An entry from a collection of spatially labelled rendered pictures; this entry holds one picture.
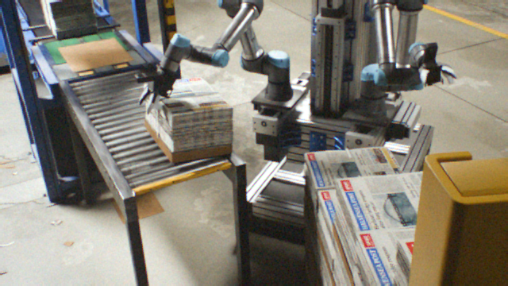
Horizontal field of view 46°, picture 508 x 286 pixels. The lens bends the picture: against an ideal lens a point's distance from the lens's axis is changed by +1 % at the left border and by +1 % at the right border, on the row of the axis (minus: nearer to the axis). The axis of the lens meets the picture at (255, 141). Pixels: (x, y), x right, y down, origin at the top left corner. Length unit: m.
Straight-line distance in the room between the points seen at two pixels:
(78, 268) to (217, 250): 0.76
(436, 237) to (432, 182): 0.05
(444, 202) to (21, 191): 3.74
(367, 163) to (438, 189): 1.95
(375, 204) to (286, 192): 1.58
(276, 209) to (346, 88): 0.76
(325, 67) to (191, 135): 0.88
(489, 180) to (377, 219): 1.24
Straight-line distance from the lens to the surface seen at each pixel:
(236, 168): 2.58
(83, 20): 4.33
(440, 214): 0.60
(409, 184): 2.00
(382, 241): 1.75
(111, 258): 3.43
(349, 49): 3.06
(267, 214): 3.32
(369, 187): 1.97
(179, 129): 2.50
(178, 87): 2.74
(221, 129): 2.57
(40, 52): 4.13
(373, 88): 2.88
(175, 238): 3.48
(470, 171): 0.61
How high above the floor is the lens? 2.17
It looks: 30 degrees down
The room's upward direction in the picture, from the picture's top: 2 degrees counter-clockwise
